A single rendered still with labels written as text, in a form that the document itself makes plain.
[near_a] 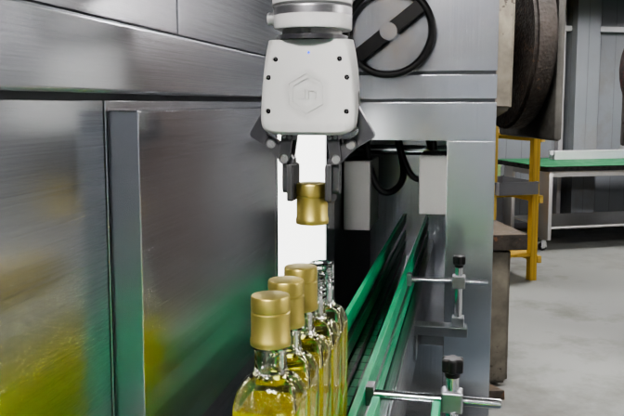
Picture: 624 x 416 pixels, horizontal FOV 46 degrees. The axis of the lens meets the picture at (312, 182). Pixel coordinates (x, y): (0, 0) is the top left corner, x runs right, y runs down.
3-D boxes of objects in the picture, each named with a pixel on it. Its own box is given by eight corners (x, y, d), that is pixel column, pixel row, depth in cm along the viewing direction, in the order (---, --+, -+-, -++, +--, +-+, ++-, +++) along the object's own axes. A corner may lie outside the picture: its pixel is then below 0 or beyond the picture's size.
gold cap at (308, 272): (288, 303, 78) (288, 261, 77) (320, 305, 77) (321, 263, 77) (279, 312, 74) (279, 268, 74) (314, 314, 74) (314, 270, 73)
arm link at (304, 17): (258, 3, 75) (258, 33, 75) (344, 1, 73) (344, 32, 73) (279, 13, 83) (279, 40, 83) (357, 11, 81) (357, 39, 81)
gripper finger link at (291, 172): (264, 138, 79) (264, 201, 80) (292, 138, 78) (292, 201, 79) (271, 136, 82) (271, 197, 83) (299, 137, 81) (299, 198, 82)
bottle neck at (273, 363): (259, 363, 67) (258, 311, 66) (291, 366, 66) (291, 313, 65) (249, 375, 64) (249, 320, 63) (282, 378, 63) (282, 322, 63)
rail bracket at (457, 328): (407, 352, 162) (408, 251, 160) (486, 357, 159) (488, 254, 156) (405, 359, 157) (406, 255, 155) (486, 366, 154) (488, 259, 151)
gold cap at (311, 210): (299, 220, 83) (299, 180, 82) (331, 221, 82) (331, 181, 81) (292, 225, 79) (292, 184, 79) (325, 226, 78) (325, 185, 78)
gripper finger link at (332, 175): (324, 139, 77) (324, 202, 78) (355, 139, 77) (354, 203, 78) (330, 137, 81) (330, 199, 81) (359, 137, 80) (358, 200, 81)
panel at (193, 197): (314, 268, 157) (314, 106, 153) (328, 268, 156) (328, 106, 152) (117, 477, 69) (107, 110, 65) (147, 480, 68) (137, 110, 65)
